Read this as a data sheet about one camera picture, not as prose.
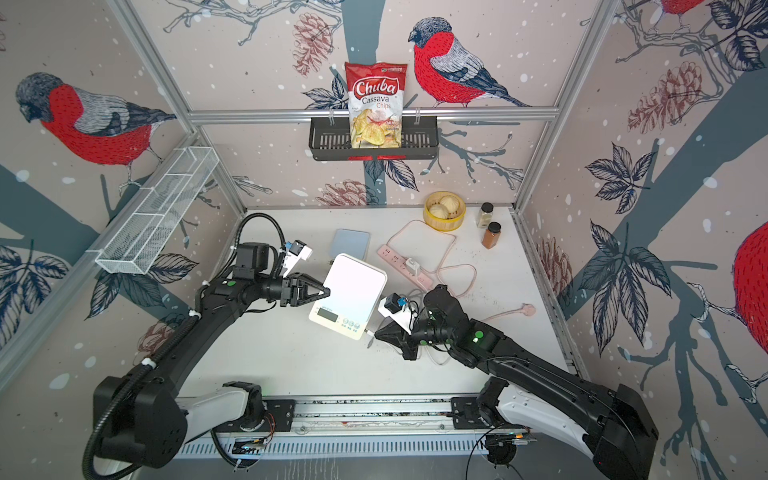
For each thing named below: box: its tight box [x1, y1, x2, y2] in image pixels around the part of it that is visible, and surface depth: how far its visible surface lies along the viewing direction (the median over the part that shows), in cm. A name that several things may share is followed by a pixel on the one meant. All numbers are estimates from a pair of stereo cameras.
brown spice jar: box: [481, 221, 502, 250], surface depth 106 cm
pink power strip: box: [377, 245, 433, 290], surface depth 102 cm
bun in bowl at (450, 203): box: [440, 196, 459, 213], surface depth 117 cm
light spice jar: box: [476, 202, 494, 229], surface depth 112 cm
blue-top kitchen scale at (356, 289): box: [308, 253, 388, 341], surface depth 69 cm
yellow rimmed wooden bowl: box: [423, 191, 466, 232], surface depth 116 cm
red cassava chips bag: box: [345, 62, 408, 149], surface depth 87 cm
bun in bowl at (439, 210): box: [429, 204, 449, 219], surface depth 114 cm
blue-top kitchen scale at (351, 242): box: [330, 228, 370, 260], surface depth 111 cm
